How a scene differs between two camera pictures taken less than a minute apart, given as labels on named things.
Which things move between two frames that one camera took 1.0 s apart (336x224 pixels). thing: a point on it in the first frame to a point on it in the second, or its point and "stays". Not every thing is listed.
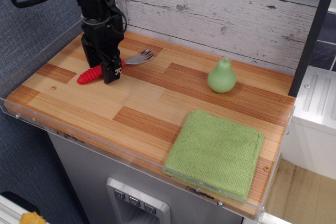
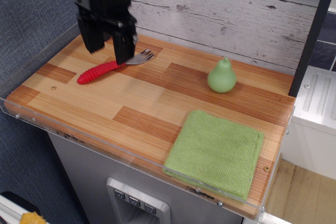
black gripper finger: [93, 56] to [93, 31]
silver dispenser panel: [132, 205] stays
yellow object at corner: [32, 217] stays
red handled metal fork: [96, 72] stays
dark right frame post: [314, 34] stays
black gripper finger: [112, 70] to [124, 42]
